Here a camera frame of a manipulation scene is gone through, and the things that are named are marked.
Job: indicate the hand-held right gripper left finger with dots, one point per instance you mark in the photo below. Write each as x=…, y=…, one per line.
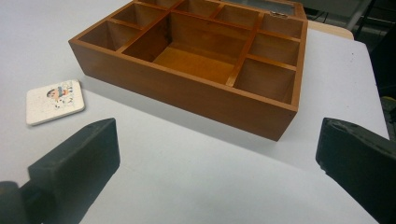
x=77, y=168

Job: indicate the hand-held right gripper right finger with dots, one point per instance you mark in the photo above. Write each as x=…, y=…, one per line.
x=361, y=165

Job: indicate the white square cartoon coaster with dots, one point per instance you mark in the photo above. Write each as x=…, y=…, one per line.
x=54, y=101

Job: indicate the wooden compartment box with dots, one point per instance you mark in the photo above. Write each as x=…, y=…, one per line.
x=193, y=90

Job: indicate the metal stand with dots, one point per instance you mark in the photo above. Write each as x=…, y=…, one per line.
x=358, y=14

